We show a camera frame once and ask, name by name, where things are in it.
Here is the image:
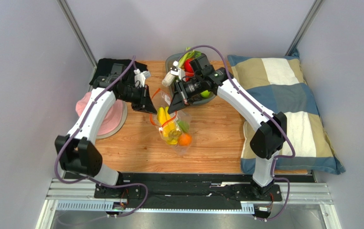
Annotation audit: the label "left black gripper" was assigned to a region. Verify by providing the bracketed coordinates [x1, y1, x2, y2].
[118, 84, 157, 115]

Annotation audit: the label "green starfruit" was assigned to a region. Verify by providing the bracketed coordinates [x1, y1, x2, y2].
[177, 120, 190, 133]

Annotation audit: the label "clear orange zip top bag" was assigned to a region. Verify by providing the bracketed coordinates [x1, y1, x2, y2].
[150, 89, 193, 156]

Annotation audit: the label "green apple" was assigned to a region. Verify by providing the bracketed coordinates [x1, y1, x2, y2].
[200, 90, 211, 98]

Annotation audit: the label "yellow bananas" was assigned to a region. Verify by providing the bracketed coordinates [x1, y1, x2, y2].
[157, 106, 182, 146]

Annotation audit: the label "orange fruit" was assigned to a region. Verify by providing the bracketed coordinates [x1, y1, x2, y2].
[178, 133, 192, 147]

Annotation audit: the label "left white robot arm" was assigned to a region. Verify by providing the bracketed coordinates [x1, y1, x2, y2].
[54, 60, 157, 188]

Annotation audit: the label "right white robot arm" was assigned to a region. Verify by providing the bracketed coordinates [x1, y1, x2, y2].
[162, 54, 287, 199]

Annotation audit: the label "grey food tray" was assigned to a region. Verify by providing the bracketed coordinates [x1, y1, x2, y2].
[165, 53, 216, 106]

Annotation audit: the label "red apple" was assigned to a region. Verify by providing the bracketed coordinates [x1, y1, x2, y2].
[183, 58, 194, 73]

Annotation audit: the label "pink hat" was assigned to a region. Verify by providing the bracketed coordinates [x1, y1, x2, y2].
[75, 92, 128, 139]

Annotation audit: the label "green white leek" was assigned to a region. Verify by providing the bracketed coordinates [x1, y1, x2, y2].
[162, 47, 195, 87]

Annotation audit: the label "black folded cloth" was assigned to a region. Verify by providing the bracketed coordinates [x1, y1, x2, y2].
[89, 58, 148, 85]

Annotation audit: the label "plaid pillow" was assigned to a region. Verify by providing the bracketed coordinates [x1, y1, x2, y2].
[228, 51, 346, 175]

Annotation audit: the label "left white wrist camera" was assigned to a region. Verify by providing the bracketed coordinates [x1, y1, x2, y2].
[134, 69, 151, 88]

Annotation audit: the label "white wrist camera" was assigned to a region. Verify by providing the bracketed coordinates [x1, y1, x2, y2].
[134, 69, 151, 88]
[170, 61, 185, 80]

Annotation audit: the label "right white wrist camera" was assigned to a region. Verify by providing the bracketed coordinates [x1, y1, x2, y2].
[170, 61, 185, 80]

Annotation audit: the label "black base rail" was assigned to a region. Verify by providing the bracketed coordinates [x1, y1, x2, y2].
[93, 171, 316, 214]

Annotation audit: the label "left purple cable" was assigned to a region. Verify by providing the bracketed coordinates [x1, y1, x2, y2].
[54, 56, 148, 218]

